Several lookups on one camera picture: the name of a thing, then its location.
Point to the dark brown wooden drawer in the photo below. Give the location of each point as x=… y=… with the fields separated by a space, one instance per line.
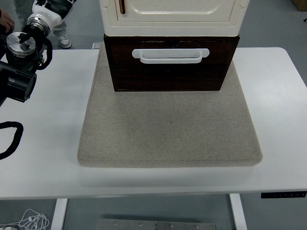
x=168 y=76

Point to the small grey floor fixture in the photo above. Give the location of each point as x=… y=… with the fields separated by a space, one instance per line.
x=96 y=45

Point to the white charger plug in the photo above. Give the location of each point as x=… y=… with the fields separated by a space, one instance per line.
x=8 y=228

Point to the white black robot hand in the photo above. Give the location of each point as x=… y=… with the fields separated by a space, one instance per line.
x=46 y=14

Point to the black table control panel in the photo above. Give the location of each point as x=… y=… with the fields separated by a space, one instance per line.
x=283 y=195

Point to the cream plastic cabinet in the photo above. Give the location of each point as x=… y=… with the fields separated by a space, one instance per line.
x=172 y=26

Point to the beige fabric mat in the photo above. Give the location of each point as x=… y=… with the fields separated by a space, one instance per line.
x=168 y=129

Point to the brown cardboard box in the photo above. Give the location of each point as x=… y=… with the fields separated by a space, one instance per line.
x=301 y=4

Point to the white table leg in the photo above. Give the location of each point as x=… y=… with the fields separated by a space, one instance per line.
x=58 y=213
x=238 y=213

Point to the dark brown wooden drawer housing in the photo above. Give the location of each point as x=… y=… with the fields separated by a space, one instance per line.
x=106 y=60

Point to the person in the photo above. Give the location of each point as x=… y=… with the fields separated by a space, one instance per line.
x=63 y=40

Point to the person's hand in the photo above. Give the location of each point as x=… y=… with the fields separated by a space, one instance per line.
x=7 y=22

